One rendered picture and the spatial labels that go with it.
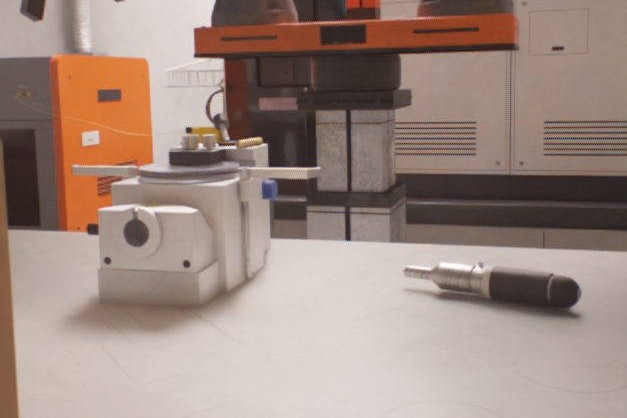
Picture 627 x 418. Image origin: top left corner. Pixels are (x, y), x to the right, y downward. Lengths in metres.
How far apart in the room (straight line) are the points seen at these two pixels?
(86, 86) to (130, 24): 1.81
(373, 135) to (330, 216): 0.15
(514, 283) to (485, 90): 1.51
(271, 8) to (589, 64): 1.02
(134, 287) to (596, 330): 0.34
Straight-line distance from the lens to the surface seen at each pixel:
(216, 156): 0.70
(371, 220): 1.27
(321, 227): 1.29
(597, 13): 2.11
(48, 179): 1.84
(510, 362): 0.51
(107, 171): 0.73
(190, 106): 3.55
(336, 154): 1.28
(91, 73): 1.90
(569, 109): 2.11
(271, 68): 2.22
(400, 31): 1.23
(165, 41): 3.60
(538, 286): 0.61
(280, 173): 0.66
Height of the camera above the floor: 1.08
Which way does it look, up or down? 7 degrees down
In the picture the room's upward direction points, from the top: 1 degrees counter-clockwise
